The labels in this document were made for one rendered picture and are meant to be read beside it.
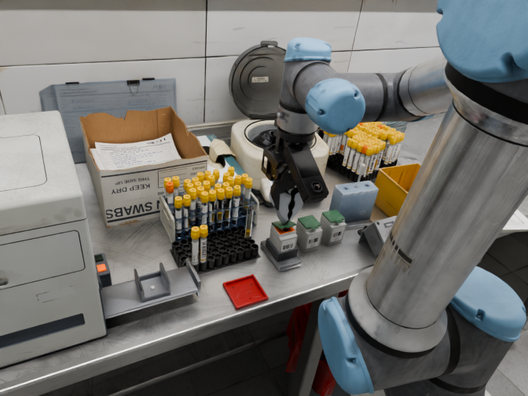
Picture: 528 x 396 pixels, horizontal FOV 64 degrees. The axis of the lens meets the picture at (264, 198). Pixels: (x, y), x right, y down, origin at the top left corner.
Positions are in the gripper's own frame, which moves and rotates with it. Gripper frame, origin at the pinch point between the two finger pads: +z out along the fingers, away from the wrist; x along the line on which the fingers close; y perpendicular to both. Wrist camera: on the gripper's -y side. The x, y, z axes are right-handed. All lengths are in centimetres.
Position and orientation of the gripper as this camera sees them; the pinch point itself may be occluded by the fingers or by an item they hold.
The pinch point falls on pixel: (287, 220)
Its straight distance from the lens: 87.5
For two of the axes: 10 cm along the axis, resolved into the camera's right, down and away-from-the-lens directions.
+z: -1.0, 8.2, 5.7
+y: -4.5, -5.5, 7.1
